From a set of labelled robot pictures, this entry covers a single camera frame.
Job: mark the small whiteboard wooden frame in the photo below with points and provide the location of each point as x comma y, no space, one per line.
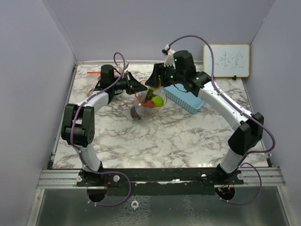
227,60

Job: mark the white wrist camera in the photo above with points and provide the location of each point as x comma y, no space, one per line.
122,67
169,54

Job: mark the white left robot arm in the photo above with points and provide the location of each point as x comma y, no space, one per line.
78,126

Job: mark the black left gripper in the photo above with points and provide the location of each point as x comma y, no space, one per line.
135,85

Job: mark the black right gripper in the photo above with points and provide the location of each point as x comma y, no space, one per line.
154,80

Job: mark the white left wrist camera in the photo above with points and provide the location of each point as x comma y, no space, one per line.
122,67

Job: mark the clear zip bag orange zipper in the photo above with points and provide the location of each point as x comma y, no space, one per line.
97,76

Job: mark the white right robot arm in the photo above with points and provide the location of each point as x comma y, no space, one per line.
246,126

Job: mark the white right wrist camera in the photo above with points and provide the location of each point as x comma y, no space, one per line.
169,54

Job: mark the aluminium extrusion frame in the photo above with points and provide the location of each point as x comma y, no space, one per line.
66,179

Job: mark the green wrinkled ball fruit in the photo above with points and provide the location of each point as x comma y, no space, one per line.
157,100

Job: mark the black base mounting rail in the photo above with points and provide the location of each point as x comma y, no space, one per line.
156,181

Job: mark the light blue perforated plastic basket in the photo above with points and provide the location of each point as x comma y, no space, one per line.
178,94

